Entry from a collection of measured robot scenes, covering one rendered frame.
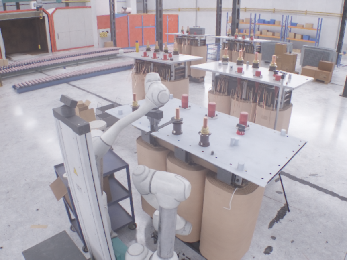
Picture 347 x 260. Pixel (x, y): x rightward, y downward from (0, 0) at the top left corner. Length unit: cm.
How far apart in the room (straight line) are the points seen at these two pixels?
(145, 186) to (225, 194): 72
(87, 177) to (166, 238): 57
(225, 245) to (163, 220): 92
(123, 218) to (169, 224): 161
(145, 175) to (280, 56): 1090
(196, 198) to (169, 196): 93
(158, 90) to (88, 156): 53
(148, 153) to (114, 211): 104
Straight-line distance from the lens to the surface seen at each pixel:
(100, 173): 197
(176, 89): 446
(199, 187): 214
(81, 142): 116
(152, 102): 144
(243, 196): 184
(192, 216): 234
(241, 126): 199
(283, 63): 1185
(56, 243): 192
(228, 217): 198
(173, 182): 127
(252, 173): 155
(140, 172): 131
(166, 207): 134
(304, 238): 322
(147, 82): 158
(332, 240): 336
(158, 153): 230
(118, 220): 298
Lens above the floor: 221
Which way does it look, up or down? 25 degrees down
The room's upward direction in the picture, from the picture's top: straight up
